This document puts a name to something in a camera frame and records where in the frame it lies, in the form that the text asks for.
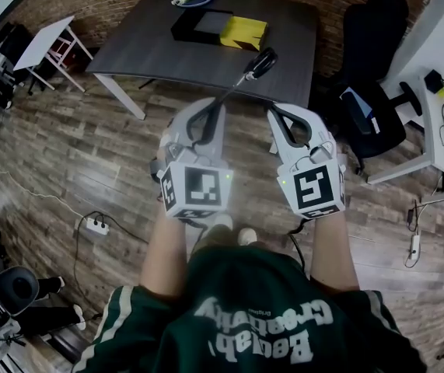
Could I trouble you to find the black round headed machine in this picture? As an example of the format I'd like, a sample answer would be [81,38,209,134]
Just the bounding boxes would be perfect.
[0,265,40,361]

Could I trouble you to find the white desk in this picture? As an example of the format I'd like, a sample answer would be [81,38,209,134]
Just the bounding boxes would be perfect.
[365,0,444,204]

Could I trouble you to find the yellow container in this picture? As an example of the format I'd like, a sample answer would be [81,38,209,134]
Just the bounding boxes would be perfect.
[219,15,270,52]

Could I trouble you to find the person's left forearm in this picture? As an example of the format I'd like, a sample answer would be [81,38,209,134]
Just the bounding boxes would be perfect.
[138,207,192,299]

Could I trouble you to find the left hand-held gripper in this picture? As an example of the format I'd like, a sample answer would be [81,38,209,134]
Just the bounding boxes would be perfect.
[149,97,234,221]

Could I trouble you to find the person's right shoe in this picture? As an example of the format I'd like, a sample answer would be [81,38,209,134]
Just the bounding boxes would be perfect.
[236,227,258,246]

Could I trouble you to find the person's right forearm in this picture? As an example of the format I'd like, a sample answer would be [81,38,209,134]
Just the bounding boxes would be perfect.
[308,207,361,294]

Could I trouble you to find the black handled scissors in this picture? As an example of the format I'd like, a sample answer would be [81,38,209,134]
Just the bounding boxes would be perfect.
[187,47,279,147]

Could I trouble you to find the black floor cable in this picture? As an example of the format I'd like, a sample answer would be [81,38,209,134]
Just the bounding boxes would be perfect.
[72,210,149,318]

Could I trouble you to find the dark grey table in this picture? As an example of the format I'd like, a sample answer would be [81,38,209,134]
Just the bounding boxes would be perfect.
[84,0,320,120]

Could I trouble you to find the black plant pot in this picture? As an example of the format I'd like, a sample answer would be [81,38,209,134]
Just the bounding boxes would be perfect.
[423,68,444,95]

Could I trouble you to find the papers on chair seat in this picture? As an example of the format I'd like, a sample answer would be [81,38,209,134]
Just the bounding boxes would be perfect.
[339,86,382,135]

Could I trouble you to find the black office chair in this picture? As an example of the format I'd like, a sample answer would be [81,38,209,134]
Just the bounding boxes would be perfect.
[320,0,425,175]

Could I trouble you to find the person's green shirt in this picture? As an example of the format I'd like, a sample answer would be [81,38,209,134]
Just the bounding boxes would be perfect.
[72,243,428,373]

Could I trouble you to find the black box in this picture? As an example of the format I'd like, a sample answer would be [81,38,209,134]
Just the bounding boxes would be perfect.
[170,9,234,47]

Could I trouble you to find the small white folding table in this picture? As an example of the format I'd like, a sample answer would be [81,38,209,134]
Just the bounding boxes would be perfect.
[12,15,95,93]

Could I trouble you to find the person's shoe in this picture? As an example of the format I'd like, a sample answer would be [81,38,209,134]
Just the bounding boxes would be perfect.
[236,227,258,246]
[210,213,234,235]

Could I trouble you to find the slim white power strip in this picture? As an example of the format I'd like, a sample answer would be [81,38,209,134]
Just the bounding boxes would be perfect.
[409,232,421,262]

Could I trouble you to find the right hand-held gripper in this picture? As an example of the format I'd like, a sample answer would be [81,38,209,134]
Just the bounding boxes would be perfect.
[266,102,348,220]

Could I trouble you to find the person's left shoe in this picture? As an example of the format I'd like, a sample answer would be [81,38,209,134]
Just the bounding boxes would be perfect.
[210,213,234,235]

